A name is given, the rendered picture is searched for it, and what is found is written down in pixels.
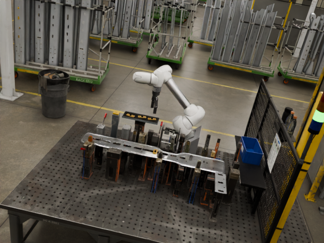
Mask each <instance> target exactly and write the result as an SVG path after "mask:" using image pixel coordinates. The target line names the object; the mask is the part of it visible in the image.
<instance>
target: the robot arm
mask: <svg viewBox="0 0 324 243"><path fill-rule="evenodd" d="M171 73H172V69H171V67H170V66H169V65H164V66H161V67H159V68H158V69H156V70H155V71H154V72H153V73H147V72H135V73H134V74H133V80H134V81H135V82H137V83H141V84H147V85H149V86H152V94H153V96H152V99H151V100H152V101H151V108H154V110H153V114H156V111H157V108H158V97H157V96H159V95H160V91H161V89H162V84H163V83H165V85H166V86H167V87H168V89H169V90H170V91H171V93H172V94H173V95H174V97H175V98H176V99H177V101H178V102H179V103H180V105H181V106H182V107H183V109H184V114H185V116H183V117H182V116H176V117H175V118H174V119H173V127H174V129H176V132H179V128H181V129H180V134H185V135H186V136H185V141H186V140H190V139H192V138H194V135H195V132H196V130H191V128H192V127H193V126H194V125H196V124H197V123H198V122H199V121H201V120H202V118H203V117H204V115H205V111H204V109H203V108H202V107H200V106H195V105H194V104H191V103H190V102H189V101H188V99H187V98H186V97H185V95H184V94H183V93H182V91H181V90H180V89H179V87H178V86H177V84H176V83H175V82H174V80H173V79H172V75H171ZM185 141H184V142H185Z"/></svg>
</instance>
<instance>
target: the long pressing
mask: <svg viewBox="0 0 324 243"><path fill-rule="evenodd" d="M90 135H91V136H92V137H93V138H96V139H99V141H98V140H93V141H94V145H95V146H100V147H104V148H109V147H111V148H116V149H122V151H123V152H128V153H132V154H137V155H141V156H146V157H151V158H155V159H156V158H157V157H158V153H157V154H153V152H150V151H145V150H143V149H147V150H152V151H154V149H157V150H158V152H159V151H162V150H161V149H160V148H158V147H155V146H150V145H145V144H141V143H136V142H132V141H127V140H122V139H118V138H113V137H109V136H104V135H98V134H94V133H86V134H85V135H84V136H83V138H82V139H81V142H82V143H85V142H86V140H88V137H89V136H90ZM100 138H102V141H100ZM103 140H105V141H109V142H110V143H107V142H103ZM113 143H119V144H121V145H116V144H113ZM123 145H128V146H131V147H125V146H123ZM134 147H137V148H141V149H136V148H134ZM162 152H163V153H165V154H168V155H162V160H164V161H169V162H174V163H177V164H179V165H181V166H185V167H189V168H195V167H196V165H197V161H198V160H201V161H202V163H201V166H200V167H201V170H203V171H208V172H212V173H215V172H217V173H222V174H225V173H226V171H225V162H224V161H222V160H218V159H213V158H209V157H205V156H200V155H195V154H191V153H186V152H181V153H178V154H175V153H170V152H166V151H162ZM171 155H175V156H176V157H172V156H171ZM190 155H192V156H193V159H192V161H191V160H189V157H190ZM180 157H183V158H185V159H181V158H180ZM203 161H204V162H203Z"/></svg>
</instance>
